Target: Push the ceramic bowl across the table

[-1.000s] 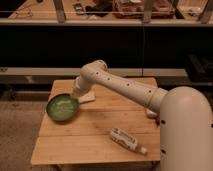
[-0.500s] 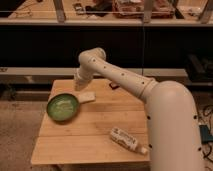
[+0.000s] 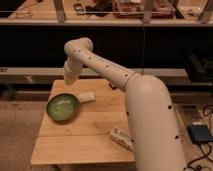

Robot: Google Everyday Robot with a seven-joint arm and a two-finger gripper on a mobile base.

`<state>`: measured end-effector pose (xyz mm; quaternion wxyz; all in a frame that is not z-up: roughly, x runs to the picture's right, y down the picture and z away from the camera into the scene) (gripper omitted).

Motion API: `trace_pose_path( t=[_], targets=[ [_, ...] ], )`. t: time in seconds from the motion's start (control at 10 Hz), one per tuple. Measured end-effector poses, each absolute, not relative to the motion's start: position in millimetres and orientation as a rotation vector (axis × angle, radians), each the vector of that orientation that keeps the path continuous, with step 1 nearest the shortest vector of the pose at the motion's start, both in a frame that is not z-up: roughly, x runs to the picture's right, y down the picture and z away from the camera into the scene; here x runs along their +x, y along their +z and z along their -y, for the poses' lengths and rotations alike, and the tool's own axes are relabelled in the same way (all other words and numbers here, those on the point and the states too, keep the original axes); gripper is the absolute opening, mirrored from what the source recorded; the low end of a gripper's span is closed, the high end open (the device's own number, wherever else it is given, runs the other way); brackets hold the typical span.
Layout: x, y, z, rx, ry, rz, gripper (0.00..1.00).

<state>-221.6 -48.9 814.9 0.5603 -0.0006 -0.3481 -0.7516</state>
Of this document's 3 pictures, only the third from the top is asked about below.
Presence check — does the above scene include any green ceramic bowl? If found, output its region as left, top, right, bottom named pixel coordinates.
left=46, top=93, right=80, bottom=121

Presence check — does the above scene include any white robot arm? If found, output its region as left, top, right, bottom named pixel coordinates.
left=64, top=38, right=187, bottom=171

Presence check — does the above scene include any wooden table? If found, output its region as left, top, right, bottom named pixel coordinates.
left=31, top=79, right=134, bottom=170

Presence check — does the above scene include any white plastic bottle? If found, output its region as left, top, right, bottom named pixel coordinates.
left=110, top=127, right=133, bottom=151

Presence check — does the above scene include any black cable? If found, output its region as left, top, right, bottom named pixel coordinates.
left=177, top=142, right=213, bottom=171

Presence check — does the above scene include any black power adapter box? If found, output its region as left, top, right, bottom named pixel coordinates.
left=187, top=125, right=213, bottom=144

